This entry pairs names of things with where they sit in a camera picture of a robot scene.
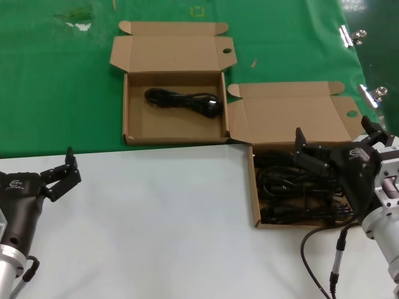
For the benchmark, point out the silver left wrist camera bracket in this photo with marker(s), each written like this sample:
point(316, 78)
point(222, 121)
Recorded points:
point(2, 222)

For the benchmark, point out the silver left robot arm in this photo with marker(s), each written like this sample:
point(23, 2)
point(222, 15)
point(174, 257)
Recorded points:
point(7, 268)

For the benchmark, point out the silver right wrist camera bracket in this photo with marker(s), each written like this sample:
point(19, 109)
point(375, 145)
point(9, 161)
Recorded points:
point(389, 182)

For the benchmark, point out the open cardboard box without tear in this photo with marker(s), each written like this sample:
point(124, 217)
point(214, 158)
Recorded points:
point(296, 115)

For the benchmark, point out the silver binder clip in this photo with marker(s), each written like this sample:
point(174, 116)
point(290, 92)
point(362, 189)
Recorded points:
point(347, 35)
point(371, 95)

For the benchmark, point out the small wood chip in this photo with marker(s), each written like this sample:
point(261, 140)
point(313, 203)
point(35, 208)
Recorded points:
point(254, 63)

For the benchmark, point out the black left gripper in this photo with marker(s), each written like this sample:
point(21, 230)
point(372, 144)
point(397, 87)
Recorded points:
point(22, 199)

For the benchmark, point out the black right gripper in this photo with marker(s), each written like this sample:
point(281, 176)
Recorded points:
point(353, 174)

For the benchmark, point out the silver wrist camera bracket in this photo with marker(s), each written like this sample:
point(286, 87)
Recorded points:
point(389, 182)
point(2, 222)

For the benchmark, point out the open cardboard box torn corner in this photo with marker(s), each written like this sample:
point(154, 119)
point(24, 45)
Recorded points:
point(174, 127)

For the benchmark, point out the green table cloth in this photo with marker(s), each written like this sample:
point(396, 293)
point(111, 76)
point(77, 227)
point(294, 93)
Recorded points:
point(56, 93)

